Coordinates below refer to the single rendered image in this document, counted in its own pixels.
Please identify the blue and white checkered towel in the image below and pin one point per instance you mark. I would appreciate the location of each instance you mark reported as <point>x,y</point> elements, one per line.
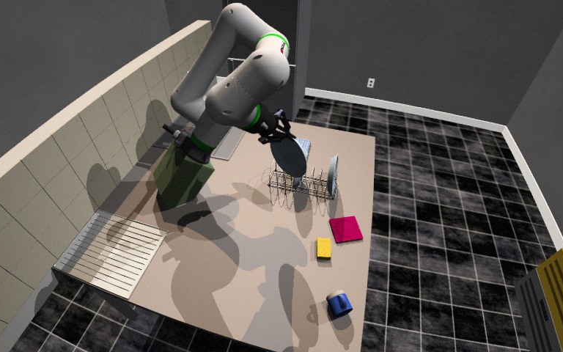
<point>305,143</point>

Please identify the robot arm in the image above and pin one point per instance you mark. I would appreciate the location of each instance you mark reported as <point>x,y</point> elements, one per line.
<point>236,100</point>

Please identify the beige tiled wall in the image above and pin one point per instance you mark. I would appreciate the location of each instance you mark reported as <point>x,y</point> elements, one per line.
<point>53,181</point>

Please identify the grey ribbed sink drainer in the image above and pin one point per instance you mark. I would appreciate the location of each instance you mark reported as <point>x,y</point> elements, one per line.
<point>223,151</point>

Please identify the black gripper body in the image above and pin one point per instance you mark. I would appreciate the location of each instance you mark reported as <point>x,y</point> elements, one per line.
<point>274,118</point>

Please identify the white ribbed draining mat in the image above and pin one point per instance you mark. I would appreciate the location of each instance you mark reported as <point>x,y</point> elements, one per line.
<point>112,252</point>

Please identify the yellow sponge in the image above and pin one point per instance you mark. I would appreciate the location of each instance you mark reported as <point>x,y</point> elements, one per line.
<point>323,248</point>

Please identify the dark pink square coaster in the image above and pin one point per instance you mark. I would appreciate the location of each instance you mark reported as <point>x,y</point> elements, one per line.
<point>345,229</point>

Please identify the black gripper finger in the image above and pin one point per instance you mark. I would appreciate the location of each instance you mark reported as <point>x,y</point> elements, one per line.
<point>284,121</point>
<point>279,136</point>

